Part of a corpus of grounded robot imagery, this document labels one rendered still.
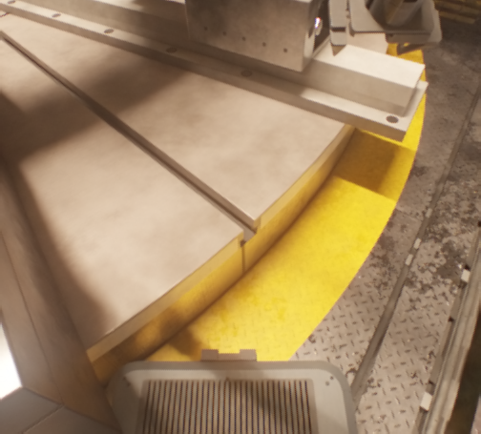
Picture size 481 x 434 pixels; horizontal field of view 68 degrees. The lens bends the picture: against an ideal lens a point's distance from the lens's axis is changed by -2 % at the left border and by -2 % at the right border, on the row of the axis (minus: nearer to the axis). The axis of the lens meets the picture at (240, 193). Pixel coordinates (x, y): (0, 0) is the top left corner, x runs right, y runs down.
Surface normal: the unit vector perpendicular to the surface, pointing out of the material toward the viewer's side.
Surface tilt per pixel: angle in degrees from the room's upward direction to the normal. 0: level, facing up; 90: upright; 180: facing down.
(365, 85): 72
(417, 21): 30
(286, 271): 0
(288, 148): 0
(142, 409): 0
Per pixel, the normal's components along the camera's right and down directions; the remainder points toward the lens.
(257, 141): -0.02, -0.64
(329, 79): -0.50, 0.43
